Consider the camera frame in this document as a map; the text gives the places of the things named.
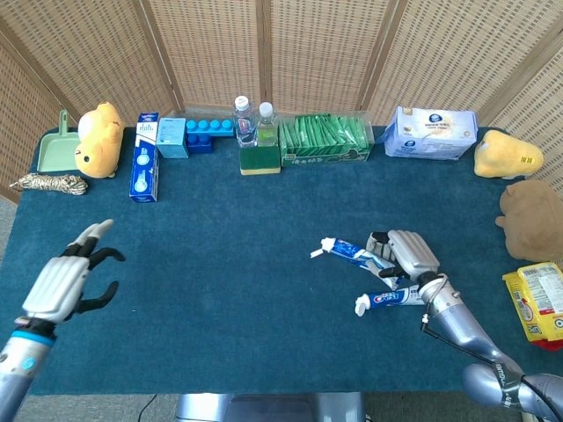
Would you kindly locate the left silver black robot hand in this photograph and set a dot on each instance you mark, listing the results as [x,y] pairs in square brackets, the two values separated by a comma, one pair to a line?
[55,290]

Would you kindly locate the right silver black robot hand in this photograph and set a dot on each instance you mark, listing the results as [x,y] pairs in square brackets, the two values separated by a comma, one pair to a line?
[413,255]

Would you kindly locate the blue Crest logo toothpaste tube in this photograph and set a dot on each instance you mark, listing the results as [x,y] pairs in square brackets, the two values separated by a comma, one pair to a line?
[391,298]

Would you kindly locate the blue white slim toothpaste tube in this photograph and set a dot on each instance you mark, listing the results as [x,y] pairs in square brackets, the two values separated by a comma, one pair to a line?
[347,250]

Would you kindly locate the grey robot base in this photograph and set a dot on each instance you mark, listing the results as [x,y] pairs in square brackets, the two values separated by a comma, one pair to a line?
[268,409]

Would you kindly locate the brown plush toy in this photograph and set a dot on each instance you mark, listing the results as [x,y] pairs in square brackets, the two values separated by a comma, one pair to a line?
[534,220]

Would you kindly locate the yellow plush toy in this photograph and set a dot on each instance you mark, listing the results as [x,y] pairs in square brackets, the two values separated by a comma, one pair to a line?
[506,156]
[99,145]

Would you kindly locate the blue toothbrush box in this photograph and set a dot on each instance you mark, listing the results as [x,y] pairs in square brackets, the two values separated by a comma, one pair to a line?
[144,167]

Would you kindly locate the white blue tissue pack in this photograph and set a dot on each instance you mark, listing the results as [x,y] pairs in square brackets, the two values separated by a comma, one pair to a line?
[429,134]

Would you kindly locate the yellow snack bag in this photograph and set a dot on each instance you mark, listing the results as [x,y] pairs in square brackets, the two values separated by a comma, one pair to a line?
[536,303]

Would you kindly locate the light green plastic dustpan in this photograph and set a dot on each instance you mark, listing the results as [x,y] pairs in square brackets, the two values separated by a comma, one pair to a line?
[57,154]

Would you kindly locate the green tea sachet box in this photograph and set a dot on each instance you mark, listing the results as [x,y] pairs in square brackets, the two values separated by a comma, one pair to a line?
[325,140]

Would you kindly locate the blue table cloth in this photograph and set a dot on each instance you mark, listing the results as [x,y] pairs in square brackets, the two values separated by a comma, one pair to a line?
[220,307]

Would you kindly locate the green yellow sponge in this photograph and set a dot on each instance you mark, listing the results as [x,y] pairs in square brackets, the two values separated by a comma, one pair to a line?
[260,159]

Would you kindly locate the light blue paper carton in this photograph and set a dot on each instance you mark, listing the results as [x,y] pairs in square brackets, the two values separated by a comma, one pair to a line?
[172,138]

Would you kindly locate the clear bottle green label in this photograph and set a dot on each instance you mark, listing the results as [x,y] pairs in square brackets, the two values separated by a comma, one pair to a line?
[267,129]

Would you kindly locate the dark blue building block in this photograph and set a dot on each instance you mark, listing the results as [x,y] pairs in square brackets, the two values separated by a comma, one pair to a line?
[200,145]

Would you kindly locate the clear bottle purple label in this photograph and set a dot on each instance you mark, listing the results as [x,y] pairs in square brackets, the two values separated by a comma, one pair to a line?
[245,127]

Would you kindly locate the long light blue building block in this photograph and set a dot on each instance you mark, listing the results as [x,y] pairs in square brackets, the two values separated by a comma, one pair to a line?
[211,127]

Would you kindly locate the wicker folding screen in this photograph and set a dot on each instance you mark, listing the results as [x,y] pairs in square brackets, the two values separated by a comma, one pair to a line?
[308,44]

